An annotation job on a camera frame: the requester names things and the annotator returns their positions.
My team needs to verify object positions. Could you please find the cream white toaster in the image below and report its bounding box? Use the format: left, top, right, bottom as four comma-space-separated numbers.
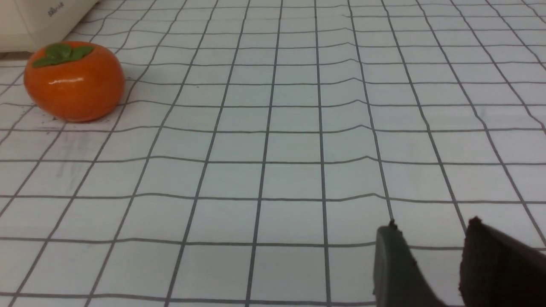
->
0, 0, 98, 52

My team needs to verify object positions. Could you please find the white checkered tablecloth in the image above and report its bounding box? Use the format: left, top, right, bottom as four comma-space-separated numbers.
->
1, 0, 545, 307

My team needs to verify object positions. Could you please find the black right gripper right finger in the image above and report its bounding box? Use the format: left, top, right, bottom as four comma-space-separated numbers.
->
459, 217, 546, 307

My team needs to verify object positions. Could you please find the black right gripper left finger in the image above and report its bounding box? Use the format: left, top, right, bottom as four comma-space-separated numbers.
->
374, 221, 446, 307

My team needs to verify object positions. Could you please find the orange persimmon with green leaf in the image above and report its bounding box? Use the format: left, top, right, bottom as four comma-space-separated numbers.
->
23, 41, 125, 122

